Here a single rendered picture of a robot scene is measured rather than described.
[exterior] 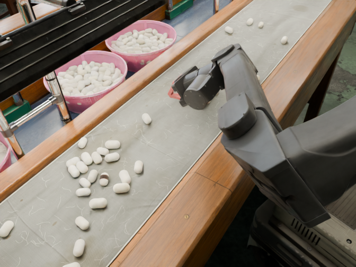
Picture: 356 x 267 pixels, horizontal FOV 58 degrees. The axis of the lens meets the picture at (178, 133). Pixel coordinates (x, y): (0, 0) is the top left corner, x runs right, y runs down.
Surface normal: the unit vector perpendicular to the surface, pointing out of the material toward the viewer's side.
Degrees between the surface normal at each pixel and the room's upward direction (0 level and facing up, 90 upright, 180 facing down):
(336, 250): 90
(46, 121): 0
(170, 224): 0
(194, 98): 95
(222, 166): 0
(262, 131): 42
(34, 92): 90
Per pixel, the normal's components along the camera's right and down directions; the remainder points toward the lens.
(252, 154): -0.63, -0.71
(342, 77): -0.04, -0.72
